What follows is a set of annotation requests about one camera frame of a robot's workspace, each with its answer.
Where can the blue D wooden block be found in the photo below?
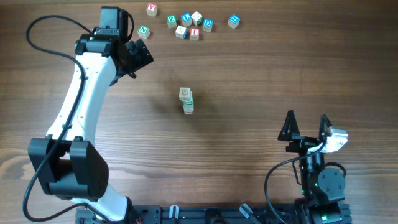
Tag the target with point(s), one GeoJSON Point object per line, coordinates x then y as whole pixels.
{"type": "Point", "coordinates": [207, 25]}

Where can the red Y wooden block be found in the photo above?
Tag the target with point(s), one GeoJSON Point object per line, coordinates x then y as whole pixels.
{"type": "Point", "coordinates": [152, 9]}

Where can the red I wooden block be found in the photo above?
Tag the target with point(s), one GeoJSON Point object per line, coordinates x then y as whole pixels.
{"type": "Point", "coordinates": [194, 34]}

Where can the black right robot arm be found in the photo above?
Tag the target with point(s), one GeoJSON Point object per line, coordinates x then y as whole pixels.
{"type": "Point", "coordinates": [322, 183]}

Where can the green Z wooden block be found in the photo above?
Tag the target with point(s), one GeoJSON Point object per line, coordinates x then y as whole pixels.
{"type": "Point", "coordinates": [171, 21]}

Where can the green sided wooden block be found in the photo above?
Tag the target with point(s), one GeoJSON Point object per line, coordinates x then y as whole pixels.
{"type": "Point", "coordinates": [188, 105]}

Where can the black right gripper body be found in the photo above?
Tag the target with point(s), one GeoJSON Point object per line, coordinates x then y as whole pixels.
{"type": "Point", "coordinates": [301, 144]}

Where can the green N wooden block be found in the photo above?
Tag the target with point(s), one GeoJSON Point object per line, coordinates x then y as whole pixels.
{"type": "Point", "coordinates": [143, 32]}

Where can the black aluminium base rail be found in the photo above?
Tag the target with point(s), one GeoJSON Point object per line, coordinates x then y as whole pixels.
{"type": "Point", "coordinates": [289, 213]}

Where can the plain top wooden block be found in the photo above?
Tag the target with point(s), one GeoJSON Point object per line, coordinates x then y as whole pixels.
{"type": "Point", "coordinates": [197, 18]}

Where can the blue X wooden block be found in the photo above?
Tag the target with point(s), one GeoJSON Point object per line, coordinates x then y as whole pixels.
{"type": "Point", "coordinates": [185, 94]}

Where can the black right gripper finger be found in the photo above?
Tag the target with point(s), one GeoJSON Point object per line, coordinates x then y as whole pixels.
{"type": "Point", "coordinates": [290, 130]}
{"type": "Point", "coordinates": [324, 125]}

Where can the blue sided white block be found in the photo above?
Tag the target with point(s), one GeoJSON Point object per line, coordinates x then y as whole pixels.
{"type": "Point", "coordinates": [181, 32]}

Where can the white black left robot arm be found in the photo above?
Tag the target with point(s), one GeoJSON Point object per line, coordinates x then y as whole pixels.
{"type": "Point", "coordinates": [65, 161]}

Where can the blue L wooden block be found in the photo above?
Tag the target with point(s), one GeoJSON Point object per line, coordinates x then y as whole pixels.
{"type": "Point", "coordinates": [186, 19]}

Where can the blue lone wooden block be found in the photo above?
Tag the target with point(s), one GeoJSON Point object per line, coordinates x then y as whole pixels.
{"type": "Point", "coordinates": [234, 21]}

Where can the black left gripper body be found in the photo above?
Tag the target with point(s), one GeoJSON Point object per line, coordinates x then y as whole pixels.
{"type": "Point", "coordinates": [138, 58]}

